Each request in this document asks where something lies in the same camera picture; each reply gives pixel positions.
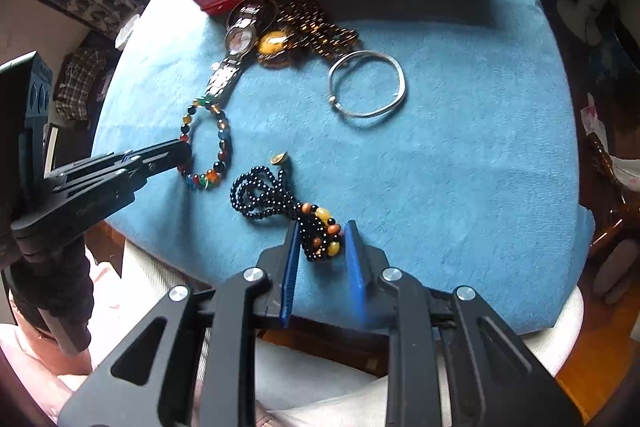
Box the brown bead necklace yellow pendant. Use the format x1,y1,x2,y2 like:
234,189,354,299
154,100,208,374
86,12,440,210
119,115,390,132
257,0,361,70

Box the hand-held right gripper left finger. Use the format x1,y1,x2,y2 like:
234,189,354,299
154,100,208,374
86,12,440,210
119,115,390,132
56,221,302,427

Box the blue table cloth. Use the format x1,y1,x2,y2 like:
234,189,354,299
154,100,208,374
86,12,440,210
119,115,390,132
90,0,596,336

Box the rose gold bangle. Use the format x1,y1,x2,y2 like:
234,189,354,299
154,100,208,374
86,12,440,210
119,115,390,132
327,49,407,118

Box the plaid cloth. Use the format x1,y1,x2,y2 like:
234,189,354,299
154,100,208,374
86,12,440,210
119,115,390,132
54,47,114,120

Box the silver metal wristwatch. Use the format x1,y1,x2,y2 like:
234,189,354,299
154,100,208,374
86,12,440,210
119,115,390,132
207,0,279,106

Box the black bead necklace amber beads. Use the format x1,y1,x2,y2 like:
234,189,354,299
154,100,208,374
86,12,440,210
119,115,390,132
230,152,347,264

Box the dark fan-patterned curtain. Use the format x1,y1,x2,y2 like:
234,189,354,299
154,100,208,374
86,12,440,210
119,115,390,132
10,0,147,44

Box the pink clothing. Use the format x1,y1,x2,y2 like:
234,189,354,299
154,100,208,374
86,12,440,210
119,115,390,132
0,257,131,427

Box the brown wooden furniture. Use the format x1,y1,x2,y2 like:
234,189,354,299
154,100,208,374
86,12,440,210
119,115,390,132
582,131,640,259

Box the grey slipper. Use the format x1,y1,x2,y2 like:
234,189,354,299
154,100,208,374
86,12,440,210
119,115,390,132
592,239,640,306

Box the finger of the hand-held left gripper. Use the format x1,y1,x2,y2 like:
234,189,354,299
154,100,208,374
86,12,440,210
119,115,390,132
47,140,194,188
11,157,192,259

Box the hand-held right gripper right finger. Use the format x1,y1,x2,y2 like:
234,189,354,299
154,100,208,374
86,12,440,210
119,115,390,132
344,219,583,427

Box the multicolour bead bracelet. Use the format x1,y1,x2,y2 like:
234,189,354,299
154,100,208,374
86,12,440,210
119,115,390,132
177,96,234,189

